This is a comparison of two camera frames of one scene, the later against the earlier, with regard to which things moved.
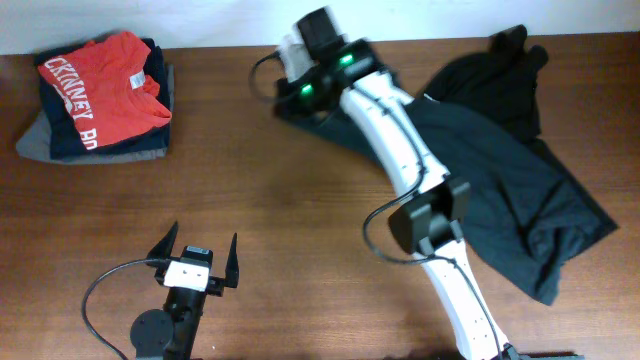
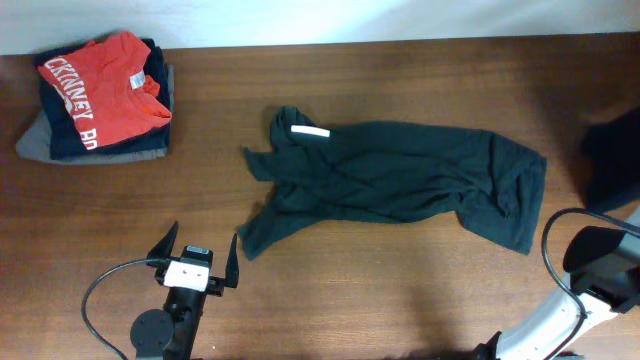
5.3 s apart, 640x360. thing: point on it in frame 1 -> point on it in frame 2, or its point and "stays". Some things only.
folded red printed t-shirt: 106,89 stays
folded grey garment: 33,142 stays
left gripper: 215,285 stays
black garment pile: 499,82 -> 610,166
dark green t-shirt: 526,209 -> 391,169
